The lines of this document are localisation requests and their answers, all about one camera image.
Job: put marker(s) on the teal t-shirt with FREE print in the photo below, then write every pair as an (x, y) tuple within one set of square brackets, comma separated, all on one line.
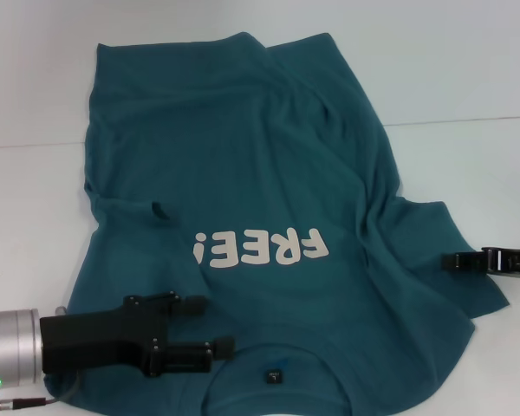
[(251, 164)]

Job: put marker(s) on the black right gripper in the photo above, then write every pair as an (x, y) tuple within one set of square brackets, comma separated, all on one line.
[(513, 261)]

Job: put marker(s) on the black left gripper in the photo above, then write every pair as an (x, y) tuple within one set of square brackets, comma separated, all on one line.
[(99, 342)]

